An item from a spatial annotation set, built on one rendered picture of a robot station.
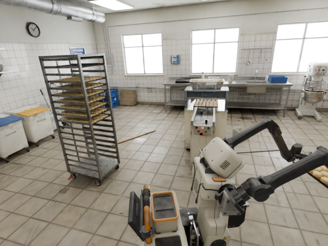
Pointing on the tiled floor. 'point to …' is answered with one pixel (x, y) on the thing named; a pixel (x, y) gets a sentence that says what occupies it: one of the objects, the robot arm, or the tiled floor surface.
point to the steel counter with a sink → (257, 84)
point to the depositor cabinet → (221, 122)
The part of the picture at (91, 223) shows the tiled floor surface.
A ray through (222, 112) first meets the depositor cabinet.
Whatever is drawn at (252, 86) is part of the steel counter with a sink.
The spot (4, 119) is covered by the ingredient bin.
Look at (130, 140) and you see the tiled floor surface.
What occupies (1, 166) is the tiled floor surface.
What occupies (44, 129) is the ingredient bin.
